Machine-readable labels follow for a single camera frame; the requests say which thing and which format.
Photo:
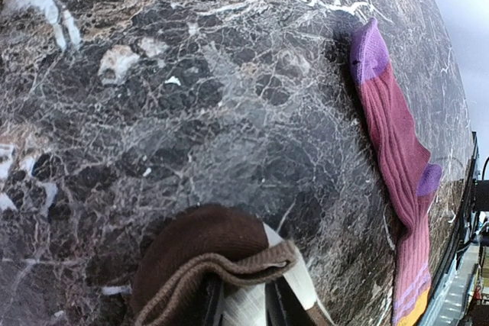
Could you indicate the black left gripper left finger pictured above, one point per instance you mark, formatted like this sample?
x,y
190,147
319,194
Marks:
x,y
214,302

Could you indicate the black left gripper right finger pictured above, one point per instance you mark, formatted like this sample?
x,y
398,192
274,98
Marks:
x,y
281,304

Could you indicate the brown and white sock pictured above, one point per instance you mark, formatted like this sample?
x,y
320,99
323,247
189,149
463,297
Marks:
x,y
242,250

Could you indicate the maroon purple orange sock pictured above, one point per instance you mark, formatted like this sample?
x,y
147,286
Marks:
x,y
410,177

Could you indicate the black front table rail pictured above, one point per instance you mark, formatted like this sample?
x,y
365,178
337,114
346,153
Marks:
x,y
458,281

